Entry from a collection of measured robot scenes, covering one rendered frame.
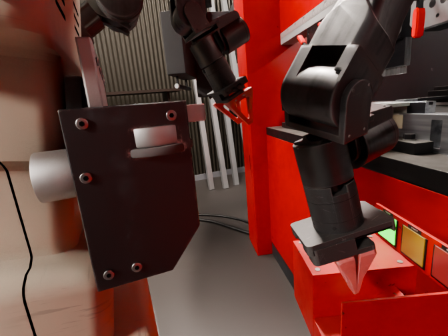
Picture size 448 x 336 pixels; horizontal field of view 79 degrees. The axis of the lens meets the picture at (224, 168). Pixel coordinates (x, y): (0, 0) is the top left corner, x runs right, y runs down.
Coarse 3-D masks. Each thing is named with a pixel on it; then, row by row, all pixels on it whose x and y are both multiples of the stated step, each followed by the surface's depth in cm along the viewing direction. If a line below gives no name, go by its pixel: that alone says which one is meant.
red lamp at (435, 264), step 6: (438, 252) 35; (444, 252) 34; (438, 258) 35; (444, 258) 34; (438, 264) 36; (444, 264) 35; (432, 270) 37; (438, 270) 36; (444, 270) 35; (438, 276) 36; (444, 276) 35; (444, 282) 35
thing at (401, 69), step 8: (400, 40) 76; (408, 40) 75; (400, 48) 77; (408, 48) 75; (392, 56) 80; (400, 56) 77; (408, 56) 76; (392, 64) 80; (400, 64) 77; (408, 64) 76; (384, 72) 85; (392, 72) 82; (400, 72) 79
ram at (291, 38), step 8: (280, 0) 150; (288, 0) 140; (296, 0) 131; (304, 0) 123; (312, 0) 116; (320, 0) 110; (280, 8) 151; (288, 8) 141; (296, 8) 132; (304, 8) 124; (312, 8) 117; (328, 8) 105; (280, 16) 153; (288, 16) 142; (296, 16) 133; (320, 16) 111; (280, 24) 154; (288, 24) 143; (304, 24) 125; (312, 24) 118; (296, 32) 135; (304, 32) 130; (288, 40) 146; (296, 40) 147
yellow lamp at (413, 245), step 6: (408, 228) 41; (408, 234) 41; (414, 234) 40; (402, 240) 42; (408, 240) 41; (414, 240) 40; (420, 240) 38; (402, 246) 42; (408, 246) 41; (414, 246) 40; (420, 246) 39; (408, 252) 41; (414, 252) 40; (420, 252) 39; (414, 258) 40; (420, 258) 39; (420, 264) 39
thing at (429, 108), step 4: (412, 104) 74; (416, 104) 73; (420, 104) 72; (424, 104) 70; (428, 104) 70; (432, 104) 70; (408, 108) 76; (412, 108) 74; (416, 108) 73; (420, 108) 72; (424, 108) 71; (428, 108) 70; (432, 108) 71; (408, 112) 76; (412, 112) 74; (416, 112) 73; (420, 112) 72; (424, 112) 71; (428, 112) 71; (432, 112) 71
